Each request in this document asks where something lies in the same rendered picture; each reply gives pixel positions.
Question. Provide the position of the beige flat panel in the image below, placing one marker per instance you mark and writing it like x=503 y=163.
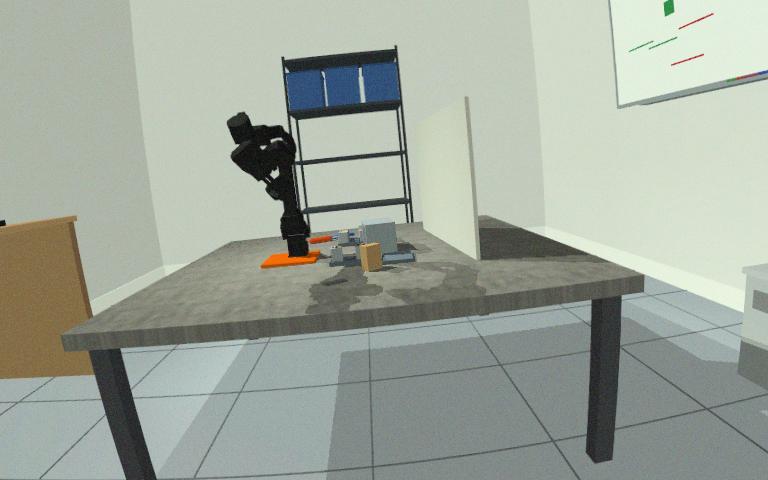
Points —
x=447 y=177

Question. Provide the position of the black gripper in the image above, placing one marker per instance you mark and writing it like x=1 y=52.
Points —
x=248 y=157

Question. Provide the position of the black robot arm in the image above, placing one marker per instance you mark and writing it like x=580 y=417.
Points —
x=281 y=153

